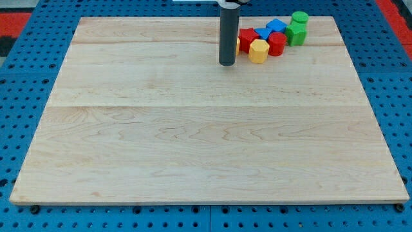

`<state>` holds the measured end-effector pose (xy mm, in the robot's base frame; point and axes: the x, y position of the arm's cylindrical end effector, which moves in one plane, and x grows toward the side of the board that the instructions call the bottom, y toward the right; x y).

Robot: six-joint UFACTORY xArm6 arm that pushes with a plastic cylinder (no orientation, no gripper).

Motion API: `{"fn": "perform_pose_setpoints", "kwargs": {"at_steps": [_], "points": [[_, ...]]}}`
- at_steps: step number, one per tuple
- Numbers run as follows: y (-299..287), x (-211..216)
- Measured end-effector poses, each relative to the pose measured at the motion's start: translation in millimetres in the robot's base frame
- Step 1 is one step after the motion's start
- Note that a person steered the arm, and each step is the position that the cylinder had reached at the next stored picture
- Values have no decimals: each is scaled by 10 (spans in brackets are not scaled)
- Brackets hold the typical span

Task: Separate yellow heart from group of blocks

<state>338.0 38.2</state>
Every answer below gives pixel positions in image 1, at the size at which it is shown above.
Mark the green pentagon block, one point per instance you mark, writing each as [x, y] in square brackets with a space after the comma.
[296, 34]

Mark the green cylinder block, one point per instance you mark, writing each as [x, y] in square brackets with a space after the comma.
[299, 17]

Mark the light wooden board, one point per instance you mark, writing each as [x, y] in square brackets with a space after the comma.
[142, 113]

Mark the red cylinder block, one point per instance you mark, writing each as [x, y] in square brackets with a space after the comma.
[277, 42]

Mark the red star block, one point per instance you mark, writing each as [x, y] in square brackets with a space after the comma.
[246, 37]

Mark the yellow hexagon block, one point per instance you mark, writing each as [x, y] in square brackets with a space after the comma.
[258, 51]

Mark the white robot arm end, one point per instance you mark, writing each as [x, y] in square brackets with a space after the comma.
[228, 4]

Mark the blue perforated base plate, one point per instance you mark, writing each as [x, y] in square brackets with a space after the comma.
[377, 49]

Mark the blue triangle block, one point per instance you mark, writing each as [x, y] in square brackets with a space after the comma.
[263, 33]

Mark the blue cube block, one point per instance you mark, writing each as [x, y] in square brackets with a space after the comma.
[276, 25]

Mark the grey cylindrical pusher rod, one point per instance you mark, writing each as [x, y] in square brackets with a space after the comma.
[229, 22]

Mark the yellow heart block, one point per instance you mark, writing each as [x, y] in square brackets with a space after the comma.
[237, 46]

